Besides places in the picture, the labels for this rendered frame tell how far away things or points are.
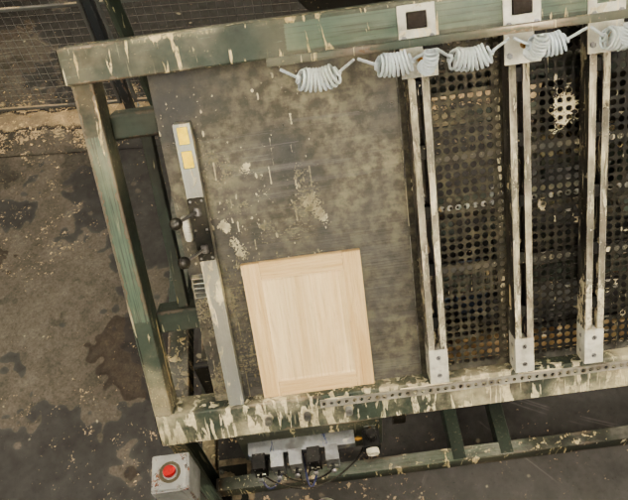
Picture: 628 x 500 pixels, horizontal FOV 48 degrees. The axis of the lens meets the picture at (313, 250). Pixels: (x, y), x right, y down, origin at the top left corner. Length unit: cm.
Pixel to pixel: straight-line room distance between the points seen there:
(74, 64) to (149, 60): 20
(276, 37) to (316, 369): 108
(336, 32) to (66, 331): 243
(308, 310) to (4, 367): 204
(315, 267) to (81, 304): 197
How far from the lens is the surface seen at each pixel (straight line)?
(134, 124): 218
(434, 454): 310
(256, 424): 247
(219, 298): 225
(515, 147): 215
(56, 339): 389
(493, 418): 319
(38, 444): 366
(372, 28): 198
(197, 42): 198
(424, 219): 214
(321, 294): 226
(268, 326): 231
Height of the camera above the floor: 310
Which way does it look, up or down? 54 degrees down
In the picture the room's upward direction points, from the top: 9 degrees counter-clockwise
